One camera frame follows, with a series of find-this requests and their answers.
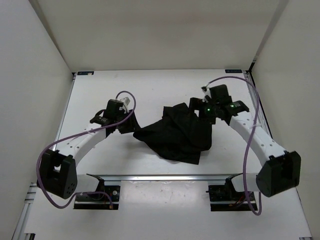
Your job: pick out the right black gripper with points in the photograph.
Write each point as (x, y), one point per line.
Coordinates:
(198, 104)

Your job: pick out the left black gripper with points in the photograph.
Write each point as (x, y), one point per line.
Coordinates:
(130, 127)

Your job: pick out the black pleated skirt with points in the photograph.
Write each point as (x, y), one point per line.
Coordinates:
(178, 136)

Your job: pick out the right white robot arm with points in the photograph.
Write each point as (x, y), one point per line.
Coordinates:
(280, 169)

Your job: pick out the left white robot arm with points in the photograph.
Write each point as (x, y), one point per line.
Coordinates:
(58, 169)

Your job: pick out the right blue corner label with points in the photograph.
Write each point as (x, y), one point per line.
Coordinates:
(233, 71)

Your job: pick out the blue corner label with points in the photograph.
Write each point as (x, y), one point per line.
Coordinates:
(85, 73)
(233, 71)

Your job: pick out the left blue corner label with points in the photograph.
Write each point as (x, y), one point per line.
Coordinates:
(85, 73)

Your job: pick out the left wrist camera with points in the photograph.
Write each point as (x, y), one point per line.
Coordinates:
(125, 104)

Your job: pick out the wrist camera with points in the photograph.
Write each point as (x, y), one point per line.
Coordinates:
(125, 104)
(217, 94)

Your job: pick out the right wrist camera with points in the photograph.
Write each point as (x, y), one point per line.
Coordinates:
(217, 94)

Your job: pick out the front aluminium rail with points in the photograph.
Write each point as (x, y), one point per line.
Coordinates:
(166, 177)

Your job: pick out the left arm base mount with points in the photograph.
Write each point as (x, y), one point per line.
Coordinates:
(107, 198)

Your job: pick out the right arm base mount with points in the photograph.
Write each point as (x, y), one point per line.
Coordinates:
(224, 198)

